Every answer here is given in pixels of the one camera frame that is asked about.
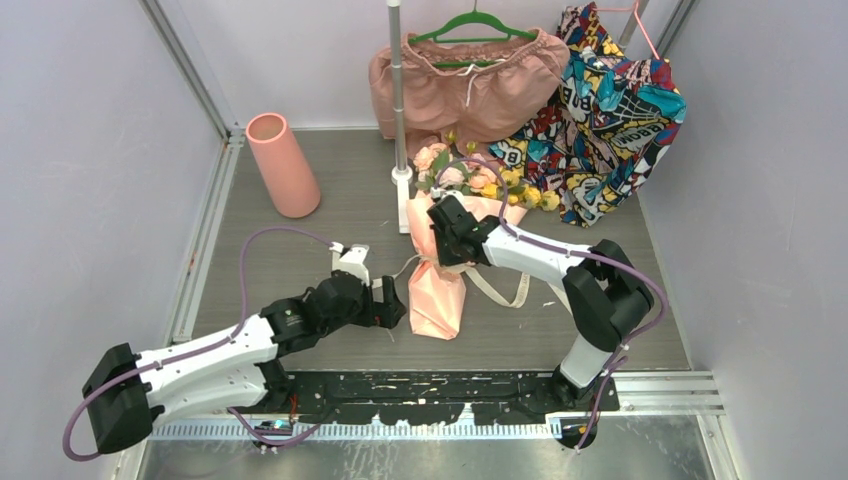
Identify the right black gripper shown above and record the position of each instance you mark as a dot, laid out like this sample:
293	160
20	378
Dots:
444	258

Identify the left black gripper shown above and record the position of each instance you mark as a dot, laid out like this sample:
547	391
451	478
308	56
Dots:
385	314

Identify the pink wrapping paper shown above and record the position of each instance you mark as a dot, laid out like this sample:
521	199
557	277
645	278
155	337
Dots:
437	293

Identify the artificial flower bouquet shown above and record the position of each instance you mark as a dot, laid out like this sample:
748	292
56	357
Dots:
439	164

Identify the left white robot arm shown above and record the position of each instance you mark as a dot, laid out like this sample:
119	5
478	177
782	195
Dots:
129	394

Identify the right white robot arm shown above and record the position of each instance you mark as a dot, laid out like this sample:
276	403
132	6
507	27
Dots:
607	297

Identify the pink cylindrical vase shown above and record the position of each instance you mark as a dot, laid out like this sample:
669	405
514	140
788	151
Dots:
286	173

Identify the metal stand pole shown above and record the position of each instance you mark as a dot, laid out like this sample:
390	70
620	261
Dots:
401	173

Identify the pink shorts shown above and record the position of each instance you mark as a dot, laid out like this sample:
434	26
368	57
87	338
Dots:
480	92

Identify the colourful comic print garment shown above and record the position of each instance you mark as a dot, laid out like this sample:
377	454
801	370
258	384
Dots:
604	129

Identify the grey metal rack pole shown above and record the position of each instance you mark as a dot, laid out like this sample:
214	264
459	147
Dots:
633	25

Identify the pink clothes hanger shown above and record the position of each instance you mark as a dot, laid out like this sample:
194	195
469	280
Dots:
654	53

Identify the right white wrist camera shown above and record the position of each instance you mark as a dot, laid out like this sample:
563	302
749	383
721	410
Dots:
438	194

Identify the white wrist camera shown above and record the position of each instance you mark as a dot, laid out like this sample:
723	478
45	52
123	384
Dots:
438	194
350	260

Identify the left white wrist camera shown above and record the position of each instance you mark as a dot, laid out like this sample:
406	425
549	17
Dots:
350	260

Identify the aluminium rail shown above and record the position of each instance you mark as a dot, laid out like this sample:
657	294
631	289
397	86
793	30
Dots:
219	428

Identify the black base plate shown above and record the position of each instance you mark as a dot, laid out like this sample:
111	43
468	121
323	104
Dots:
428	397

